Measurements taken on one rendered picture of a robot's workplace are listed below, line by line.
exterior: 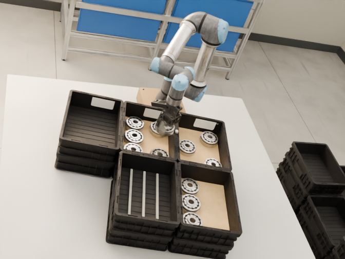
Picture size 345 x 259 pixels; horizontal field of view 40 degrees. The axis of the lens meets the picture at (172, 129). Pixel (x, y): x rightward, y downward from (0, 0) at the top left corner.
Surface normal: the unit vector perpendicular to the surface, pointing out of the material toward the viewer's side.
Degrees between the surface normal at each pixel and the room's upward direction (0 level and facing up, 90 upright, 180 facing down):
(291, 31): 90
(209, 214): 0
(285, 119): 0
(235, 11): 90
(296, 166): 90
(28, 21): 0
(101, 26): 90
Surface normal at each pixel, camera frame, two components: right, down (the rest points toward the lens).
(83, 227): 0.28, -0.72
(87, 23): 0.19, 0.69
